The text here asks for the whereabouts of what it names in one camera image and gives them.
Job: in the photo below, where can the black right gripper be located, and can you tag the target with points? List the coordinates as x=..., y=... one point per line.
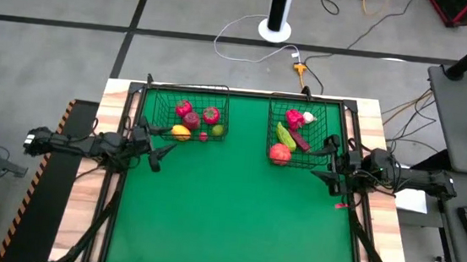
x=346, y=168

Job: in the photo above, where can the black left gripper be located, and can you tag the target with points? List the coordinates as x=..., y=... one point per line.
x=141, y=144

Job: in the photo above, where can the yellow orange toy mango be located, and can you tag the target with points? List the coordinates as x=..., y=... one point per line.
x=181, y=133

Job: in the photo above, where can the purple toy eggplant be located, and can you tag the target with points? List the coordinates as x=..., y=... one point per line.
x=300, y=141

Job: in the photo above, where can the dark red toy apple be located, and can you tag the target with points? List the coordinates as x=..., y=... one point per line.
x=192, y=121

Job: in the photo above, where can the red round toy fruit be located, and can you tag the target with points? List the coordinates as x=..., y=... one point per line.
x=183, y=108

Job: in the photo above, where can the small red toy cherry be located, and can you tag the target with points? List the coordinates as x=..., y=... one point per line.
x=203, y=136

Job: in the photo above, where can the white toy garlic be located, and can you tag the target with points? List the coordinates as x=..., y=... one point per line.
x=309, y=117

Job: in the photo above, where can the red peach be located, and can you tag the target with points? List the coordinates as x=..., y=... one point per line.
x=280, y=154

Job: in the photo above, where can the green toy cucumber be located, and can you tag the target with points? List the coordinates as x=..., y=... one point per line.
x=286, y=137

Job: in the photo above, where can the red toy bell pepper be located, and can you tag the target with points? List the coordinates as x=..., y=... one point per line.
x=294, y=119

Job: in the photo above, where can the red strawberry fruit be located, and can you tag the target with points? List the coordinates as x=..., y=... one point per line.
x=211, y=115

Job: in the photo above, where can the green toy lime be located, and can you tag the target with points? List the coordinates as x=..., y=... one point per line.
x=217, y=130

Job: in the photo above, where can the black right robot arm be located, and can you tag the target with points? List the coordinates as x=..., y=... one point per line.
x=420, y=181

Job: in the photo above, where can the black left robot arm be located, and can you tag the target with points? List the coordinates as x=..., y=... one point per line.
x=79, y=145

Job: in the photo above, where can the small red tag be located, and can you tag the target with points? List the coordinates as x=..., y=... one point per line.
x=341, y=206

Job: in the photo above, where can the white paper sheet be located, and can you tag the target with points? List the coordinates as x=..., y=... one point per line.
x=411, y=204

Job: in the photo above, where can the orange power plug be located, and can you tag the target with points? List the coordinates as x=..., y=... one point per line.
x=299, y=68

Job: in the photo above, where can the green table mat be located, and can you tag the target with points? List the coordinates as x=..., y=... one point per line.
x=229, y=224

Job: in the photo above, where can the black platform with hazard stripes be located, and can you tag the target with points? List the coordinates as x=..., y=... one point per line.
x=52, y=217

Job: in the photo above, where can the black white pole stand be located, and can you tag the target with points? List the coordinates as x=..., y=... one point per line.
x=274, y=30

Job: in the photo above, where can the red black box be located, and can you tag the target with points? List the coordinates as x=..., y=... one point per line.
x=456, y=8

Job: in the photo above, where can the black table frame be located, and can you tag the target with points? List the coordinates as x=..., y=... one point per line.
x=135, y=87

